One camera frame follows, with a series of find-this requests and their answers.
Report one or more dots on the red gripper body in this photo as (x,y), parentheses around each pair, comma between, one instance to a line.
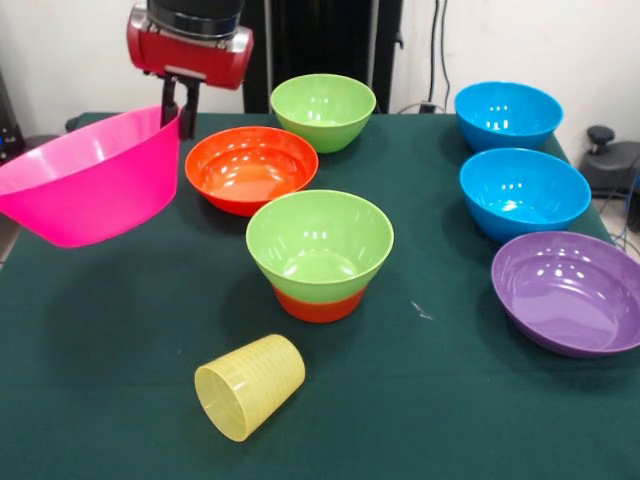
(190,57)

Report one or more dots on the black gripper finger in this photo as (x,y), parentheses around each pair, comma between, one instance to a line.
(190,115)
(169,105)

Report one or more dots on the large pink bowl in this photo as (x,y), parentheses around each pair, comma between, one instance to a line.
(100,190)

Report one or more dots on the green bowl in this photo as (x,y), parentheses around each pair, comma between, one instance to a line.
(320,240)
(325,110)

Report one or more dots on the small orange bowl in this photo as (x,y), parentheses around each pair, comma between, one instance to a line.
(320,310)

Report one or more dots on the yellow plastic cup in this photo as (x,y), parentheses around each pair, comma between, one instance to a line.
(255,385)

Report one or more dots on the large orange-red bowl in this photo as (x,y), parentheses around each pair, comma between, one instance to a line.
(240,170)

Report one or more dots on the black equipment box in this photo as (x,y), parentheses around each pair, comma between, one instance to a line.
(7,125)

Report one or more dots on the large blue bowl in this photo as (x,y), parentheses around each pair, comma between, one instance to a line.
(520,190)
(505,115)

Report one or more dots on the dark green tablecloth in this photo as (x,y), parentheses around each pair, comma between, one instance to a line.
(320,425)

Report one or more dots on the purple bowl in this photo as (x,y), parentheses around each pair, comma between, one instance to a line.
(565,295)

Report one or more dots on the black stand with knob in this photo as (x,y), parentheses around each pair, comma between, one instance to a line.
(615,160)

